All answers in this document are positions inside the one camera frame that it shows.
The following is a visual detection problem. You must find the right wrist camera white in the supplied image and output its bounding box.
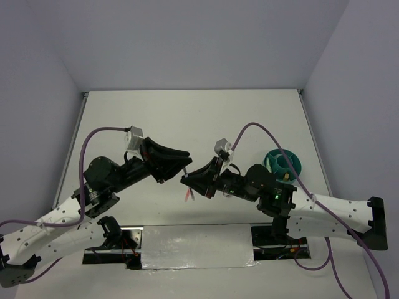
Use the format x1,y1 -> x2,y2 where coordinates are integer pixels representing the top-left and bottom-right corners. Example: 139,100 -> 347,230
214,138 -> 234,163

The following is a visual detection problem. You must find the green translucent highlighter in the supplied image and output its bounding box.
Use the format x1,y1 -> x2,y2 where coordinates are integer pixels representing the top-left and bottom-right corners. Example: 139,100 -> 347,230
265,157 -> 272,173

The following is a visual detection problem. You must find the silver foil covered panel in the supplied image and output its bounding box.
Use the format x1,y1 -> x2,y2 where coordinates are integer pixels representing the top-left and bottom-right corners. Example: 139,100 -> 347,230
141,224 -> 256,270

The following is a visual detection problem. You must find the pink red gel pen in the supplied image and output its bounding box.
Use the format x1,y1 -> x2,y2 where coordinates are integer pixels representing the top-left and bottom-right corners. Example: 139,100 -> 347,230
185,188 -> 195,202

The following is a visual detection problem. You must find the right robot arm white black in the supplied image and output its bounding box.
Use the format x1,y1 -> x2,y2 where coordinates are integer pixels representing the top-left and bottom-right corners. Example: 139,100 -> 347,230
181,157 -> 388,250

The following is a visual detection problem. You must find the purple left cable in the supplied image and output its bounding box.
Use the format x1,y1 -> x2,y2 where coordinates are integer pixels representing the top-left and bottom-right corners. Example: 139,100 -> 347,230
0,126 -> 132,284

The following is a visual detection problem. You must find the aluminium table edge rail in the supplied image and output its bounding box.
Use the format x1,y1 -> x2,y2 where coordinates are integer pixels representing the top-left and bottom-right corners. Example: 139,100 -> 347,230
297,89 -> 332,195

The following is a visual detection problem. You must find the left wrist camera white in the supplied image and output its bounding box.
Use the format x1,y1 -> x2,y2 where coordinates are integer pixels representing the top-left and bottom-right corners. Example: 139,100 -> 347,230
125,126 -> 143,157

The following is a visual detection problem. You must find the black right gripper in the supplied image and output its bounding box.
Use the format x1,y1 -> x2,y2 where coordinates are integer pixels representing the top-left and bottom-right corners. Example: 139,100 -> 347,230
180,155 -> 257,202

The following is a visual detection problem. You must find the teal round divided organizer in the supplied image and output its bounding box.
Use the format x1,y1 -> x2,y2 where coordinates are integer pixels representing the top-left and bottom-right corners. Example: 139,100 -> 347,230
263,148 -> 302,184

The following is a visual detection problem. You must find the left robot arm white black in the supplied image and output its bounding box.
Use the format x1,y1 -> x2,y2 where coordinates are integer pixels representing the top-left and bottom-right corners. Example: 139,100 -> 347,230
1,138 -> 192,288

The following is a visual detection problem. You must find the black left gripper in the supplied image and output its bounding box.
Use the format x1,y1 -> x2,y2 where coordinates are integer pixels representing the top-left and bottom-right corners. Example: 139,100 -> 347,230
110,136 -> 193,193

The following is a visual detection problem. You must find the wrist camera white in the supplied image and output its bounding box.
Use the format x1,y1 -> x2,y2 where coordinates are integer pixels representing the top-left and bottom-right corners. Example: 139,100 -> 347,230
125,126 -> 143,157
214,138 -> 234,163

